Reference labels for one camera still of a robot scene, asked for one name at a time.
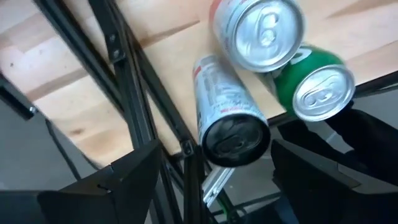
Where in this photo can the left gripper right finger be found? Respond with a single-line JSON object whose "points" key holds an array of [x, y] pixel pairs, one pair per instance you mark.
{"points": [[311, 193]]}

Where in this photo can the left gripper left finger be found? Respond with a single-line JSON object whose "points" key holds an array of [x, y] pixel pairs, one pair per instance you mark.
{"points": [[124, 193]]}

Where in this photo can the Celsius can green palm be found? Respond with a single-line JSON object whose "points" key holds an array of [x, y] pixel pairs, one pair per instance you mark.
{"points": [[224, 102]]}

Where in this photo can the silver and pink beverage can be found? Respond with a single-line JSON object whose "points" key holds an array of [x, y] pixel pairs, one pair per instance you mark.
{"points": [[264, 34]]}

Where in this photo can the black bulky object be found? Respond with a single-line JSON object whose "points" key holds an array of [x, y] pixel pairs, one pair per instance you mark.
{"points": [[367, 146]]}

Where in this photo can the silver aluminium profile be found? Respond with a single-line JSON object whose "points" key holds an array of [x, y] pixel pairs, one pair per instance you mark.
{"points": [[217, 183]]}

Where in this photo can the green Sprite can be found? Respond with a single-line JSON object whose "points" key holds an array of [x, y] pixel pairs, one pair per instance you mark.
{"points": [[323, 93]]}

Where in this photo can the black table frame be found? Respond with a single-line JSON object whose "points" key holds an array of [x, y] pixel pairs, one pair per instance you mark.
{"points": [[133, 105]]}

